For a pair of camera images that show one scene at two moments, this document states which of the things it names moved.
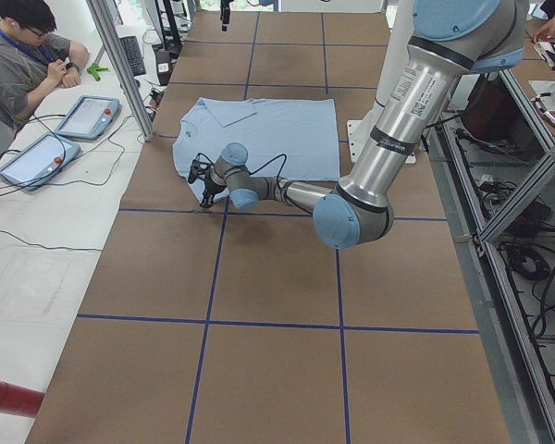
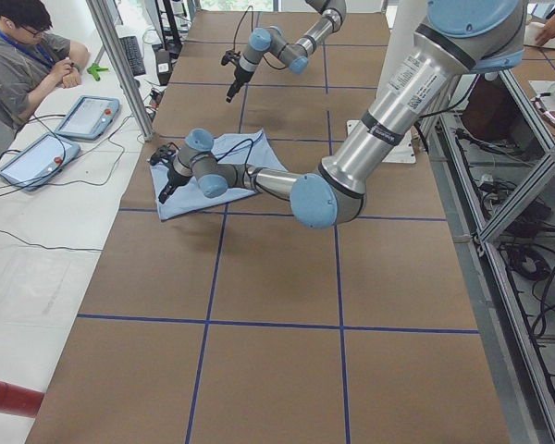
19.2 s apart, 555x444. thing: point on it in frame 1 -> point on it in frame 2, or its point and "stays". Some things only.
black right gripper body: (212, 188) -> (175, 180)
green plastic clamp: (94, 70) stays
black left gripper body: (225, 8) -> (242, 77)
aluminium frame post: (125, 66) stays
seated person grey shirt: (20, 63) stays
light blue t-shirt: (291, 139) -> (187, 197)
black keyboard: (134, 55) stays
